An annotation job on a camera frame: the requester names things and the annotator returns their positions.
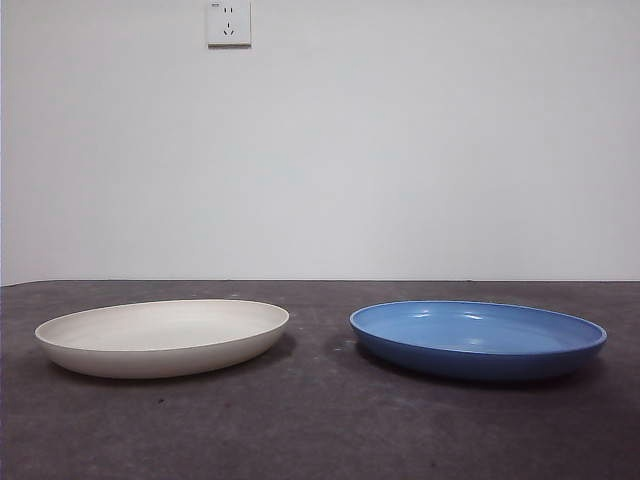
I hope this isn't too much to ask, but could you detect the blue round plate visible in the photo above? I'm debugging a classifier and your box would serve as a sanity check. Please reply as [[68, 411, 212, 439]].
[[348, 299, 609, 384]]

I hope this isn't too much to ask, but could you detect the white round plate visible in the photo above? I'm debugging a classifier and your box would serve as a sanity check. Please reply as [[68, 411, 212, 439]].
[[33, 298, 291, 380]]

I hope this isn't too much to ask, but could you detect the white wall socket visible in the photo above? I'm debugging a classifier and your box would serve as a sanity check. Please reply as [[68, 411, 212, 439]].
[[207, 0, 253, 50]]

